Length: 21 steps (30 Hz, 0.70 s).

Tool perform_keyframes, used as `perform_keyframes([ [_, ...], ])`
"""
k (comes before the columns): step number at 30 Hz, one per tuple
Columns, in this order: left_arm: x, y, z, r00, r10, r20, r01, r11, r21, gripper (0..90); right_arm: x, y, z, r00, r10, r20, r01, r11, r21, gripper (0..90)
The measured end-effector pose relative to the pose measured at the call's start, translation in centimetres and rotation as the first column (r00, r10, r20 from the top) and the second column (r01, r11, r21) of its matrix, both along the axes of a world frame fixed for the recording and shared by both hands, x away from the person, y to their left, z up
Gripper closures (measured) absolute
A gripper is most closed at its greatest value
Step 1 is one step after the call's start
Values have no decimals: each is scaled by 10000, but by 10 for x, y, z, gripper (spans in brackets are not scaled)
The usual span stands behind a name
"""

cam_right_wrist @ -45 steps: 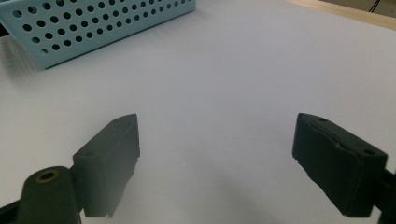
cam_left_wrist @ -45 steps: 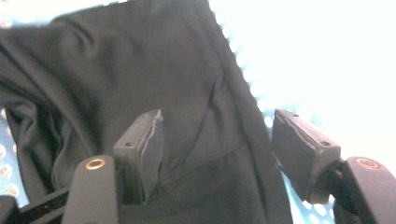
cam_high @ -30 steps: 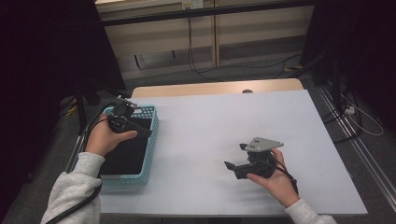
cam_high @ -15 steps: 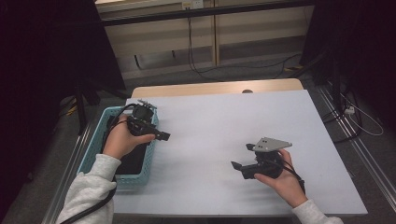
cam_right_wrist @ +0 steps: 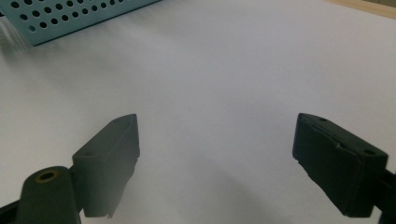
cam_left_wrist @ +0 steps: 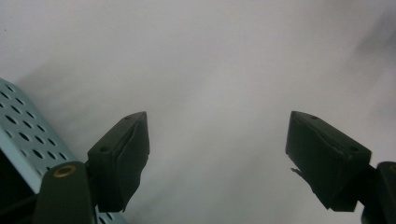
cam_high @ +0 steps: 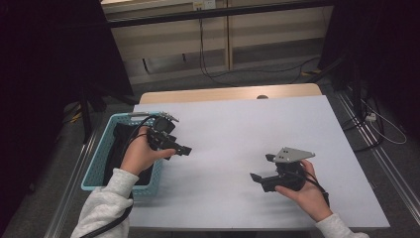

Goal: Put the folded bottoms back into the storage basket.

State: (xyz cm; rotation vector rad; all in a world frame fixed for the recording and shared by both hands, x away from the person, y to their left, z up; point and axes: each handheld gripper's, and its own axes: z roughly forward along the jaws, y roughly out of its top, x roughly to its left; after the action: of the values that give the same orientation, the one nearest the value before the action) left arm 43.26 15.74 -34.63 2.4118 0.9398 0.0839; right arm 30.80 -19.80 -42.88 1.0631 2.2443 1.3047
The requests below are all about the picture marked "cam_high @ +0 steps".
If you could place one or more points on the blue perforated plastic basket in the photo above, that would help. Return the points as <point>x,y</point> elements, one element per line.
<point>95,165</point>

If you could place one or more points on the white table cover sheet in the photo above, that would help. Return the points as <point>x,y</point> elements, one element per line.
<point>231,132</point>

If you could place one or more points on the person's right hand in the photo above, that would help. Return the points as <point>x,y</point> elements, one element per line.
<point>308,198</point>

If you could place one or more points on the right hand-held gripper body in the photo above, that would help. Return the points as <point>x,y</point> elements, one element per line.
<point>290,178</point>

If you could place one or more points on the white power plug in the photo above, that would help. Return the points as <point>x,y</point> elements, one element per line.
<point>371,117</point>

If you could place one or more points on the white wall socket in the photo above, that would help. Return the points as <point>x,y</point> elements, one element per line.
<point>204,4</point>

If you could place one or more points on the black pants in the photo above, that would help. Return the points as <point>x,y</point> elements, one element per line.
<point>114,155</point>

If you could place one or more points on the metal floor rail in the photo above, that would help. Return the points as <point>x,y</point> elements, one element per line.
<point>389,172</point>
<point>71,191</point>

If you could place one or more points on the dark curtain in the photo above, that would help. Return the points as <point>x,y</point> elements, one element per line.
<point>39,66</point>
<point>389,49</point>

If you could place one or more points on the black metal stand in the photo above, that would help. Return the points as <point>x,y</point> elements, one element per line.
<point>86,119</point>
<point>356,92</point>

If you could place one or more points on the person's left hand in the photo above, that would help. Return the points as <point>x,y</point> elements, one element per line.
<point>138,158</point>

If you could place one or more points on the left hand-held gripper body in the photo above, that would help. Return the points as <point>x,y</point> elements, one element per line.
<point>160,135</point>

